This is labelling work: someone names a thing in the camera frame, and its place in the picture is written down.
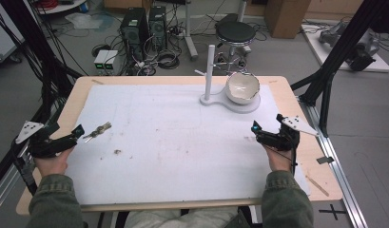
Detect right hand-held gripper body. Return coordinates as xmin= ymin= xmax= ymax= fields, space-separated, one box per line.
xmin=255 ymin=113 xmax=321 ymax=152

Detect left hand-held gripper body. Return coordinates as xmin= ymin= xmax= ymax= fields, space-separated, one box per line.
xmin=14 ymin=121 xmax=79 ymax=159

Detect person's right hand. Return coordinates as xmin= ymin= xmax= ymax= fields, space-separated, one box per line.
xmin=263 ymin=144 xmax=299 ymax=174

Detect person's left hand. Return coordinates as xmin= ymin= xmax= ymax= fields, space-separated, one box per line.
xmin=33 ymin=146 xmax=75 ymax=179

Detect white ceramic bowl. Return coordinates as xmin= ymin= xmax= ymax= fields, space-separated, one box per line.
xmin=225 ymin=71 xmax=261 ymax=105

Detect black tape piece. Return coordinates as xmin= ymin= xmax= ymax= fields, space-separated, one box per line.
xmin=316 ymin=155 xmax=336 ymax=165

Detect thin wooden stick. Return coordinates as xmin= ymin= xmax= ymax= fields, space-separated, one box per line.
xmin=305 ymin=175 xmax=330 ymax=198

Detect white power supply unit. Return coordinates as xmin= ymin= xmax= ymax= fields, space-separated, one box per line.
xmin=93 ymin=48 xmax=111 ymax=76
xmin=104 ymin=49 xmax=122 ymax=76

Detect white table mat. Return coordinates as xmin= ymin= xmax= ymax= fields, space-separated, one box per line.
xmin=65 ymin=82 xmax=312 ymax=207

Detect black round stool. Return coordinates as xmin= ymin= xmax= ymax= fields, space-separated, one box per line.
xmin=214 ymin=20 xmax=258 ymax=71

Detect clear plastic bag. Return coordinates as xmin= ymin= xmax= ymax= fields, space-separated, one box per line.
xmin=65 ymin=11 xmax=104 ymax=30

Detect large black computer tower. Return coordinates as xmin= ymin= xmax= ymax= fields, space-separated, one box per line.
xmin=120 ymin=7 xmax=150 ymax=63

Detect grey metal stand leg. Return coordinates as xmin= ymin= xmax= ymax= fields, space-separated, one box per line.
xmin=182 ymin=0 xmax=200 ymax=62

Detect cardboard box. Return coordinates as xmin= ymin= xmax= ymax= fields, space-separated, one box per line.
xmin=263 ymin=0 xmax=312 ymax=40

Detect white platform with grey device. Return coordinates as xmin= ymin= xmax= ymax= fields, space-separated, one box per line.
xmin=301 ymin=20 xmax=389 ymax=73

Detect person's legs in light trousers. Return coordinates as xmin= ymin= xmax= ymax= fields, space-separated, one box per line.
xmin=123 ymin=206 xmax=240 ymax=228

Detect small black computer tower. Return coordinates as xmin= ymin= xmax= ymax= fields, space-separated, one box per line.
xmin=147 ymin=5 xmax=168 ymax=52

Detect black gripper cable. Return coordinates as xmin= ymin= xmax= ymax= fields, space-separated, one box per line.
xmin=270 ymin=126 xmax=299 ymax=177

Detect black gripper strap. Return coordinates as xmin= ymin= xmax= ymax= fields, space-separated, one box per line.
xmin=10 ymin=141 xmax=38 ymax=196

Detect aluminium rail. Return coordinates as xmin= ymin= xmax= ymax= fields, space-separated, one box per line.
xmin=297 ymin=94 xmax=370 ymax=228

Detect white stand with post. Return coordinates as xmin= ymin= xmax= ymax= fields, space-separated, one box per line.
xmin=194 ymin=44 xmax=262 ymax=115

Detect black frame with cables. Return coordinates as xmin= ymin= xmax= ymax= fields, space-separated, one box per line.
xmin=0 ymin=0 xmax=83 ymax=191

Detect black metal frame strut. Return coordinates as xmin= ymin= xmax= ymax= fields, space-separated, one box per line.
xmin=289 ymin=0 xmax=389 ymax=138

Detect coiled black cable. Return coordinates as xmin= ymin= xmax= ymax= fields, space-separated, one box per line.
xmin=156 ymin=49 xmax=181 ymax=70

